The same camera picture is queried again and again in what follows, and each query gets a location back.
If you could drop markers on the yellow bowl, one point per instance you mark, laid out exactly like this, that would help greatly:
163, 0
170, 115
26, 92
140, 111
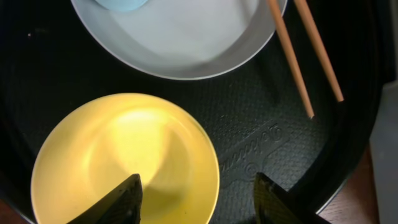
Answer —
102, 143

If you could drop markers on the grey round plate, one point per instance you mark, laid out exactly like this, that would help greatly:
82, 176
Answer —
181, 39

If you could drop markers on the round black serving tray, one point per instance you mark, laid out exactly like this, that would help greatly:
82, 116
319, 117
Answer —
50, 65

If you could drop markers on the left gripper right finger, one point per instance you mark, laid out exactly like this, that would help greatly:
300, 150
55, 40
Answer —
272, 204

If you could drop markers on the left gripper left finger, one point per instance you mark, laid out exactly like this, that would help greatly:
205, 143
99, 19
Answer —
122, 205

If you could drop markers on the light blue cup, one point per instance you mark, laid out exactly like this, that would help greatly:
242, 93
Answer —
121, 5

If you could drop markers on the wooden chopstick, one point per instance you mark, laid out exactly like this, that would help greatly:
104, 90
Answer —
290, 55
320, 50

